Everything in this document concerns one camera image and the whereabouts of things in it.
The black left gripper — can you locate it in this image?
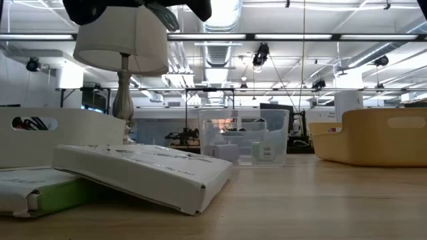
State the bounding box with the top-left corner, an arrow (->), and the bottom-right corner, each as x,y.
62,0 -> 213,33

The lavender wall charger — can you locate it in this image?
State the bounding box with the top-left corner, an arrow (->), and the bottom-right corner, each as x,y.
203,143 -> 241,163

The white instruction booklet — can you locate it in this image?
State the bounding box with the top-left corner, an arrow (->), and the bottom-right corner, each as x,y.
52,143 -> 234,216

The green wall charger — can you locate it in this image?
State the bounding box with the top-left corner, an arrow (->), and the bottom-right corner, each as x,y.
250,141 -> 281,165

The white booklet with green edge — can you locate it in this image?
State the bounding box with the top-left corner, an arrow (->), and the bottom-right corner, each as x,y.
0,165 -> 101,219

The clear plastic bin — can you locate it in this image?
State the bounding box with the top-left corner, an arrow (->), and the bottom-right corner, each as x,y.
197,108 -> 290,167

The white plastic bin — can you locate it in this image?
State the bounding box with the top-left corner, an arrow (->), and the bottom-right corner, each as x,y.
0,107 -> 127,169

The yellow plastic bin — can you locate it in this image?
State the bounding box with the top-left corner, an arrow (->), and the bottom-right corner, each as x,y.
308,107 -> 427,168

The overhead light bar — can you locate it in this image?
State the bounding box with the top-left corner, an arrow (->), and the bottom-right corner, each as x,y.
0,32 -> 427,42

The white shade table lamp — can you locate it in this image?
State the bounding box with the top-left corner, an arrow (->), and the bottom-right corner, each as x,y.
73,5 -> 169,145

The dark background screen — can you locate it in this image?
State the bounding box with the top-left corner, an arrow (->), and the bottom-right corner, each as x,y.
81,89 -> 111,114

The black background monitor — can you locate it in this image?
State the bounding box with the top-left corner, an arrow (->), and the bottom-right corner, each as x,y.
260,102 -> 295,134

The white background pillar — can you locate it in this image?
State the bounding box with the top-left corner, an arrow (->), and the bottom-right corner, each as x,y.
334,90 -> 364,123

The silver ceiling duct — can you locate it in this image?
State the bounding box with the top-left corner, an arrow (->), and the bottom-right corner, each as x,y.
196,0 -> 244,104

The black background frame stand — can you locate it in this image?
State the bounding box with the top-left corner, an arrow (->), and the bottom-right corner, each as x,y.
184,87 -> 236,147

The black hanging ceiling camera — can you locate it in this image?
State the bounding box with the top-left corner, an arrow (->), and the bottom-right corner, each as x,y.
252,42 -> 271,67

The hanging ceiling cord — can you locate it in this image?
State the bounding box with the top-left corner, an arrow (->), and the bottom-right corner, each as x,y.
298,0 -> 306,113

